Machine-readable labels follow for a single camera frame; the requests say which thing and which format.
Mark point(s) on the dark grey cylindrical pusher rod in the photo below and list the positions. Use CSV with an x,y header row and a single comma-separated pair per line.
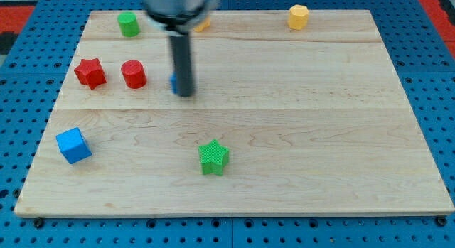
x,y
182,64

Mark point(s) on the silver round robot end flange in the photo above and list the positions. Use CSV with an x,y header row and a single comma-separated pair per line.
x,y
178,15

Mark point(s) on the blue cube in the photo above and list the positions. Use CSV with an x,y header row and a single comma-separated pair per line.
x,y
73,145

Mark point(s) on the yellow block behind robot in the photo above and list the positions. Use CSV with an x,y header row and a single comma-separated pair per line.
x,y
203,25

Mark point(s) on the small blue block behind rod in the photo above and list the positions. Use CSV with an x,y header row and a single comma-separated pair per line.
x,y
172,81

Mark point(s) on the green cylinder block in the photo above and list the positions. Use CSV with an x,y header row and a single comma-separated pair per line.
x,y
128,24

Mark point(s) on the red cylinder block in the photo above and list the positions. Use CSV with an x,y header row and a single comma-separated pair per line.
x,y
133,73

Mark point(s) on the red star block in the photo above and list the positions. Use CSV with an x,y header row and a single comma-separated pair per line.
x,y
90,73

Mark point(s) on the green star block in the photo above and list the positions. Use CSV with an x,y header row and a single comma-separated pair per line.
x,y
213,158

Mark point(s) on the yellow hexagon block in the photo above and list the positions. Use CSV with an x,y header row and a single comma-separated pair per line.
x,y
298,17

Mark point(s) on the wooden board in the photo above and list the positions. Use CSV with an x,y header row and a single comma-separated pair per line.
x,y
317,123

